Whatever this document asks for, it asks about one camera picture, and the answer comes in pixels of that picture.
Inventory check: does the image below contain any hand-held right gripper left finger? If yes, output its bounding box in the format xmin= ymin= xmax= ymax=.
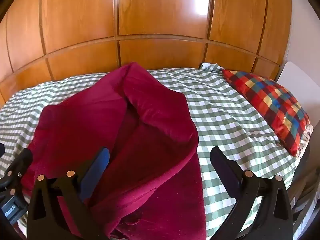
xmin=26 ymin=147 xmax=110 ymax=240

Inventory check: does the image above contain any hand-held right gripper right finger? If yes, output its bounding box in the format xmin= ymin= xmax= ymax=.
xmin=209 ymin=146 xmax=294 ymax=240

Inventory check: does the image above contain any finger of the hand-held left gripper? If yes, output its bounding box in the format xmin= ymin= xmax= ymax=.
xmin=5 ymin=148 xmax=33 ymax=187

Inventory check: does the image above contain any crimson red garment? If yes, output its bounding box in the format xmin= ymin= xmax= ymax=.
xmin=21 ymin=62 xmax=207 ymax=240

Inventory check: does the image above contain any green checkered bed sheet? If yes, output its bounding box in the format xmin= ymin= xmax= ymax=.
xmin=0 ymin=63 xmax=306 ymax=240

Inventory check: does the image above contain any multicolour checkered pillow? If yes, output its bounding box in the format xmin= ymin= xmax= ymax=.
xmin=222 ymin=69 xmax=310 ymax=157

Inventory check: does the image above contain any floral patterned pillow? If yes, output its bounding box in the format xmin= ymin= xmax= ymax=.
xmin=296 ymin=124 xmax=314 ymax=157

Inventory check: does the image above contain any wooden panelled wardrobe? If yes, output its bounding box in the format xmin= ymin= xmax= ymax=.
xmin=0 ymin=0 xmax=293 ymax=108

